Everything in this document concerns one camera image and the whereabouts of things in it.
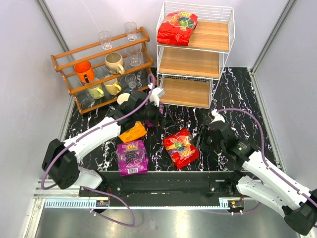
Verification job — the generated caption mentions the purple candy bag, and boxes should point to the purple candy bag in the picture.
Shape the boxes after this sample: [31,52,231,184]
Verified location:
[144,102,164,127]
[116,140,149,177]

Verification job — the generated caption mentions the clear glass bottom shelf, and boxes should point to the clear glass bottom shelf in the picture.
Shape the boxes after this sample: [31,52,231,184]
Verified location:
[125,74,137,90]

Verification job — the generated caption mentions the clear glass top right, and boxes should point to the clear glass top right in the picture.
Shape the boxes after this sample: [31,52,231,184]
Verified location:
[124,22,137,41]

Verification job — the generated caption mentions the clear glass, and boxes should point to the clear glass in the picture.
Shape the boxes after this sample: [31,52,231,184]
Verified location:
[98,31,112,51]
[124,22,137,41]

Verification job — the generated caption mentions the purple candy bag back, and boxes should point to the purple candy bag back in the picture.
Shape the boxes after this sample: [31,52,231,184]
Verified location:
[144,102,164,127]

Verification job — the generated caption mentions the orange candy bag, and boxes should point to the orange candy bag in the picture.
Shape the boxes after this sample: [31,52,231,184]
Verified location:
[118,121,147,143]

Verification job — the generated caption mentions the yellow mug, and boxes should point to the yellow mug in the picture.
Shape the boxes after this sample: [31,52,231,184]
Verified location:
[104,78,122,96]

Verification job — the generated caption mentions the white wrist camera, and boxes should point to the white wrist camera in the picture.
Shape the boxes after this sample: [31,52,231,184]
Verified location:
[209,110,225,128]
[149,87,165,107]

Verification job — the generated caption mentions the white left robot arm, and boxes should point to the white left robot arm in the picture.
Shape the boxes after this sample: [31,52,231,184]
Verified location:
[42,87,165,189]

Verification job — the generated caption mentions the orange mug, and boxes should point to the orange mug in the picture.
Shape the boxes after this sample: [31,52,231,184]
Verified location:
[74,61,95,84]

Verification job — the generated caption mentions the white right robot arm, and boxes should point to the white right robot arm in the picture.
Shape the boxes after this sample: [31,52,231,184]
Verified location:
[194,121,317,236]

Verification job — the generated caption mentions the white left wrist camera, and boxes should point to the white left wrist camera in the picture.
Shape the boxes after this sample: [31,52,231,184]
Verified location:
[149,87,165,107]

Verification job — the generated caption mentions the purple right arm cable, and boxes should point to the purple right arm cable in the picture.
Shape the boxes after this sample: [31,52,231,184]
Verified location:
[205,108,317,215]

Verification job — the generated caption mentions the clear glass middle shelf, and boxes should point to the clear glass middle shelf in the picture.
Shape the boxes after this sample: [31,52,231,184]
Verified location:
[126,45,141,67]

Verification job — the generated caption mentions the wooden cup rack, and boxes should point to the wooden cup rack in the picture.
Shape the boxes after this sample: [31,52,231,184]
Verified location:
[51,27,154,115]

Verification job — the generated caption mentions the purple candy bag front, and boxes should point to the purple candy bag front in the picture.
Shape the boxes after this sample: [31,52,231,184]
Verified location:
[116,140,149,177]

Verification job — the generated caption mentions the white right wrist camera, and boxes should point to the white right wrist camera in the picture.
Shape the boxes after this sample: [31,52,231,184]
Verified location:
[209,110,225,128]

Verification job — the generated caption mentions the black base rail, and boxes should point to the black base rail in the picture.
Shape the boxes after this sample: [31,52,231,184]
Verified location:
[78,170,255,199]

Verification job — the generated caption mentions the pale green mug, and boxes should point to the pale green mug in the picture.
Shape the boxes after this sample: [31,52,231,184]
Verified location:
[88,84,105,99]

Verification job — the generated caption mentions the beige round mug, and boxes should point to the beige round mug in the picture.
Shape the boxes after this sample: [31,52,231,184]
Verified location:
[105,53,125,75]

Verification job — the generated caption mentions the clear glass shelf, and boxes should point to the clear glass shelf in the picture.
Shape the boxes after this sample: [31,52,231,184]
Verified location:
[126,45,141,67]
[125,74,137,90]

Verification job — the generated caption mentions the red candy bag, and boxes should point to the red candy bag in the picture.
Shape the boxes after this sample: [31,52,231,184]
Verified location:
[163,128,200,169]
[157,11,198,46]

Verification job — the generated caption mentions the blue mug white inside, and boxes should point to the blue mug white inside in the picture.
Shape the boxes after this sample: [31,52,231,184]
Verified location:
[117,93,130,105]

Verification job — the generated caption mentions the white wire wooden shelf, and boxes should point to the white wire wooden shelf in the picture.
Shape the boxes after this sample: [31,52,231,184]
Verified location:
[157,1,235,109]

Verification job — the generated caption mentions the clear glass top left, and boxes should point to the clear glass top left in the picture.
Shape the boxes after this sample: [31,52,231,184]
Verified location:
[98,31,112,51]

